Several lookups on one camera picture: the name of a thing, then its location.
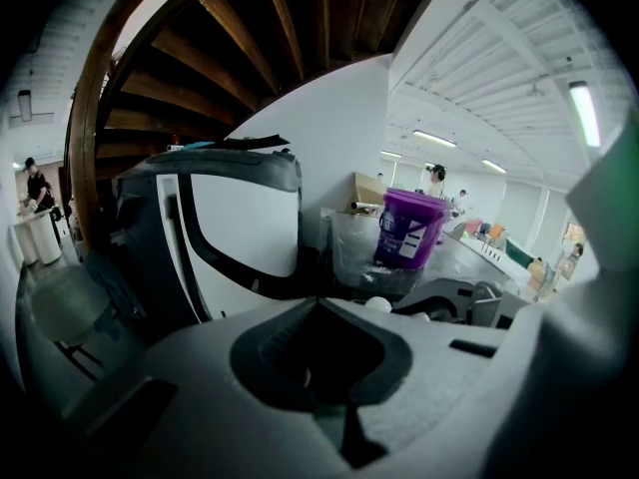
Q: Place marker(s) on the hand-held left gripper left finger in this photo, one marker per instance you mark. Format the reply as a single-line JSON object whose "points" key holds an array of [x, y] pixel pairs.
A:
{"points": [[180, 407]]}

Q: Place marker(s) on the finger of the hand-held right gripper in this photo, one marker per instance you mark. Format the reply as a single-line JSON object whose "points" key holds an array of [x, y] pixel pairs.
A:
{"points": [[449, 300]]}

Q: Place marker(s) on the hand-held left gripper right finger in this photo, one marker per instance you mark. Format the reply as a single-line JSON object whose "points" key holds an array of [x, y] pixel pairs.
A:
{"points": [[439, 392]]}

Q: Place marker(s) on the white detergent powder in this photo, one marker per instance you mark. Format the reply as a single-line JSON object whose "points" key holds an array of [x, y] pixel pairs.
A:
{"points": [[380, 270]]}

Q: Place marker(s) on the purple detergent bucket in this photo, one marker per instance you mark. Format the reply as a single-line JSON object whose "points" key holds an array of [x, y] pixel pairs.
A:
{"points": [[409, 232]]}

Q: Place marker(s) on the white washing machine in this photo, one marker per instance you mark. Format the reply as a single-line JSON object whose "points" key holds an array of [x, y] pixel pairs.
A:
{"points": [[234, 227]]}

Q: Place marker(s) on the grey speckled worktop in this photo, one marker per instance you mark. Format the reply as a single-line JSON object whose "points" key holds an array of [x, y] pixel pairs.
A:
{"points": [[449, 262]]}

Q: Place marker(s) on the white long table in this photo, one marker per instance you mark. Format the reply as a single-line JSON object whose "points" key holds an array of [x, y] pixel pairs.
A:
{"points": [[491, 260]]}

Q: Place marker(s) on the orange chair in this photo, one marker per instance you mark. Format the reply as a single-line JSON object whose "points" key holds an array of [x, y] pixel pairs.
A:
{"points": [[495, 231]]}

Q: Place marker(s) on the green sofa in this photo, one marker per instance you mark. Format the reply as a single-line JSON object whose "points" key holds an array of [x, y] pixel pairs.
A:
{"points": [[519, 255]]}

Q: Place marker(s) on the cardboard box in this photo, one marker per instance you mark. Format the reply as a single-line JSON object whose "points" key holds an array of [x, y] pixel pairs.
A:
{"points": [[370, 192]]}

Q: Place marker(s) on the long ceiling light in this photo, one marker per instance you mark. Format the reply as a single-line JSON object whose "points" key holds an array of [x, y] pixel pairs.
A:
{"points": [[434, 139], [585, 113], [494, 165]]}

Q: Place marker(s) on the white round table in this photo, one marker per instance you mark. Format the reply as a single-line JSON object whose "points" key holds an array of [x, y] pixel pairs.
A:
{"points": [[37, 237]]}

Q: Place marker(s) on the wooden spiral staircase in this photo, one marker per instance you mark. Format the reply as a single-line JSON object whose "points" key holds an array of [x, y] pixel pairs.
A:
{"points": [[199, 68]]}

